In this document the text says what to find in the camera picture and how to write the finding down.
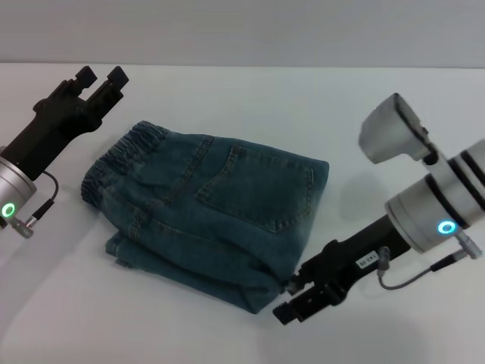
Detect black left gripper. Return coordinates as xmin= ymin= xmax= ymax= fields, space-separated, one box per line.
xmin=6 ymin=65 xmax=130 ymax=182

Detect grey right wrist cable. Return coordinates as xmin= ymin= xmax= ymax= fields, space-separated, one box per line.
xmin=373 ymin=232 xmax=485 ymax=292

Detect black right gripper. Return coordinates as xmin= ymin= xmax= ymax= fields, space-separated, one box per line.
xmin=272 ymin=213 xmax=413 ymax=326

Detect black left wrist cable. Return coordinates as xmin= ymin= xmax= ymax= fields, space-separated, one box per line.
xmin=7 ymin=170 xmax=61 ymax=240

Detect blue denim shorts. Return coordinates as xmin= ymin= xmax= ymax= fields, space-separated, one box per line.
xmin=80 ymin=120 xmax=330 ymax=315

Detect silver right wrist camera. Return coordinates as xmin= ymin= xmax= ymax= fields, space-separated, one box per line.
xmin=357 ymin=92 xmax=437 ymax=166

